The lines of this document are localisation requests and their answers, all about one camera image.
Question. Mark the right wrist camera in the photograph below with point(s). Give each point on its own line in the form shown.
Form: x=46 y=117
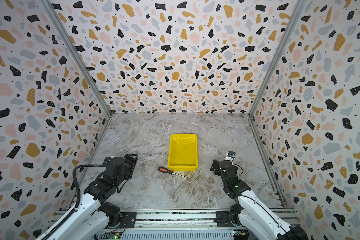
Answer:
x=230 y=156

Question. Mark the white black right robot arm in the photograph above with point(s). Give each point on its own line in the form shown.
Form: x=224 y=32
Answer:
x=249 y=211

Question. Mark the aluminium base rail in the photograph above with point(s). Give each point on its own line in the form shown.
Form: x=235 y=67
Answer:
x=221 y=218

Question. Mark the aluminium corner post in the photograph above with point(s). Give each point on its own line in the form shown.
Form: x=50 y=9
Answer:
x=53 y=16
x=278 y=54

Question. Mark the orange black handled screwdriver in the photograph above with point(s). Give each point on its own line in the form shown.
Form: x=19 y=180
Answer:
x=167 y=171

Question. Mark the aluminium corner post right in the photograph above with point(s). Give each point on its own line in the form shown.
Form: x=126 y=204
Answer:
x=278 y=54

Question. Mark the yellow plastic bin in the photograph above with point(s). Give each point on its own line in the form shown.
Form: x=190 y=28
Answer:
x=183 y=153

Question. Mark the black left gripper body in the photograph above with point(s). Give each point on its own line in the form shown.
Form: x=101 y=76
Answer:
x=128 y=167

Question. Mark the aluminium corner post left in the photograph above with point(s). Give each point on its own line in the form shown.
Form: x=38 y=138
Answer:
x=53 y=16

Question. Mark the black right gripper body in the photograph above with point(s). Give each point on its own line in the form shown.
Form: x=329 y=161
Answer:
x=220 y=165

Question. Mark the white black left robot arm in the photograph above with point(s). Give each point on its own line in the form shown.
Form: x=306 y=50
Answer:
x=92 y=213

